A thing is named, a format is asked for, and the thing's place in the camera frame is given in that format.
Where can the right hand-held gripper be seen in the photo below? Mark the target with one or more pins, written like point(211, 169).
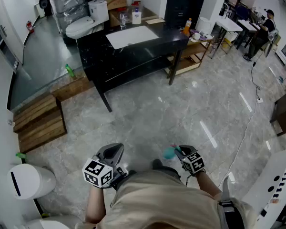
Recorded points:
point(193, 163)

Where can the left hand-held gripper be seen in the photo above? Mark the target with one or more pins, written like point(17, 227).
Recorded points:
point(97, 173)

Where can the teal spray bottle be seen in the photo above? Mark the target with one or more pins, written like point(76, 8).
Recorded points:
point(169, 153)

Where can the person's left forearm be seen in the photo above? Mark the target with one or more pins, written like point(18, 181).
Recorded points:
point(95, 204)

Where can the person's right forearm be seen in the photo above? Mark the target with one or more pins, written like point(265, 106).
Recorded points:
point(206, 182)

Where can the green cap cleaner bottle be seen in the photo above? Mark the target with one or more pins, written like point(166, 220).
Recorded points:
point(21, 155)

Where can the orange drink bottle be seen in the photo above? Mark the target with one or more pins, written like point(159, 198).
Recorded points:
point(187, 27)

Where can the white soap pump bottle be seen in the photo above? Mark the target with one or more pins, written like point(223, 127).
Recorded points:
point(136, 17)

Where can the small black screen device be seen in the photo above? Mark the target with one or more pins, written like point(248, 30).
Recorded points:
point(119, 173)

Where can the person's dark trousers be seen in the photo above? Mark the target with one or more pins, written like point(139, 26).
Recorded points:
point(166, 172)

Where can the person's black shoe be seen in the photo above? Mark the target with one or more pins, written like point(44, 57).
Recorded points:
point(156, 163)

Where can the person's beige shirt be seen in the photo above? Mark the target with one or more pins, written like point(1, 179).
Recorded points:
point(162, 204)

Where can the wooden beam step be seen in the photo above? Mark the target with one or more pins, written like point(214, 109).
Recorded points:
point(72, 87)

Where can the wooden slat platform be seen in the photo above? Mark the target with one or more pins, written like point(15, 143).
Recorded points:
point(39, 123)

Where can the white round bin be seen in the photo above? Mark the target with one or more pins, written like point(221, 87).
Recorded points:
point(31, 181)

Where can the white counter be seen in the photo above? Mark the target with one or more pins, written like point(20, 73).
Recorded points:
point(264, 187)

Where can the white power strip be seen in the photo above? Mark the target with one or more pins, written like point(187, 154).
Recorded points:
point(260, 100)

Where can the wooden shelf table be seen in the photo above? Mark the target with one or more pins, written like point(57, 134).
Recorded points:
point(195, 51)

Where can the small round knob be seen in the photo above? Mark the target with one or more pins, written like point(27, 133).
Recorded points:
point(10, 122)

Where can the white sink basin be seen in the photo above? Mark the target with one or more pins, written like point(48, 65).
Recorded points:
point(131, 36)

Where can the black marble table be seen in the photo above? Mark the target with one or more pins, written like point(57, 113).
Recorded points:
point(168, 33)

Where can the white cylinder roll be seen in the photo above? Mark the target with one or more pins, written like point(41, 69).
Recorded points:
point(202, 25)

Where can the white toilet with sticker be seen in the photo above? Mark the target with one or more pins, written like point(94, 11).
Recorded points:
point(81, 26)

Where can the white desk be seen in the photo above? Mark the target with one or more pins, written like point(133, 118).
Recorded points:
point(228, 26)
point(249, 26)

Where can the chrome faucet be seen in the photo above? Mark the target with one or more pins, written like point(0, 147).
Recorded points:
point(123, 20)

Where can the small brown paper packet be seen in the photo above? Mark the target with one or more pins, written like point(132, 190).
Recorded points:
point(155, 21)

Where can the black cabinet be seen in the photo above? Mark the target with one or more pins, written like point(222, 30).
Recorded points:
point(183, 3)

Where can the red fire extinguisher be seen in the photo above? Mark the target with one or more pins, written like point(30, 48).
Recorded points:
point(30, 27)

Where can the printed cardboard box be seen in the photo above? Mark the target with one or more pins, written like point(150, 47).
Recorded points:
point(115, 0)

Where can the white door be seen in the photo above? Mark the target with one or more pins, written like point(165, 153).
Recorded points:
point(7, 30)

